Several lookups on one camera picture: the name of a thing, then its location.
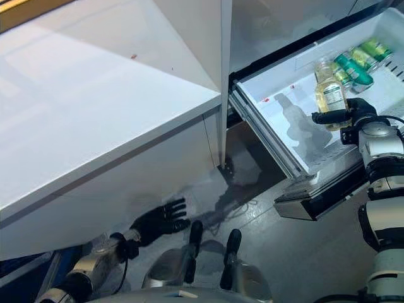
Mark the clear bottle yellow drink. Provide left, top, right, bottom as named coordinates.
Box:
left=314, top=58, right=352, bottom=132

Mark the fridge body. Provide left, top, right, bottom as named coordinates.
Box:
left=217, top=0, right=404, bottom=196

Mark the white counter cabinet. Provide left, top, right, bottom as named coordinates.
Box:
left=0, top=0, right=223, bottom=261

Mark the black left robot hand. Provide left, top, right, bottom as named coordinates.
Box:
left=130, top=197, right=192, bottom=247

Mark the white fridge drawer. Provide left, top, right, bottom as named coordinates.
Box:
left=229, top=6, right=404, bottom=222

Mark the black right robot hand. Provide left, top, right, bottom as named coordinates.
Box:
left=311, top=97, right=379, bottom=128

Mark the robot right leg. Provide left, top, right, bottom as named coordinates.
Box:
left=219, top=229, right=274, bottom=303

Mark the thin black floor cable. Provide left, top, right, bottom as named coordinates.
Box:
left=201, top=198, right=259, bottom=237

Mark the blue box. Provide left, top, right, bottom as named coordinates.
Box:
left=0, top=247, right=85, bottom=303

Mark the grey robot torso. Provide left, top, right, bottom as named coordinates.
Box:
left=104, top=280, right=285, bottom=303

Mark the light green drink can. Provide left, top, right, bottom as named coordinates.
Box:
left=331, top=64, right=354, bottom=91
left=348, top=46, right=379, bottom=74
left=360, top=37, right=395, bottom=69

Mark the dark green drink can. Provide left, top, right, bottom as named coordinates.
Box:
left=333, top=52, right=376, bottom=95

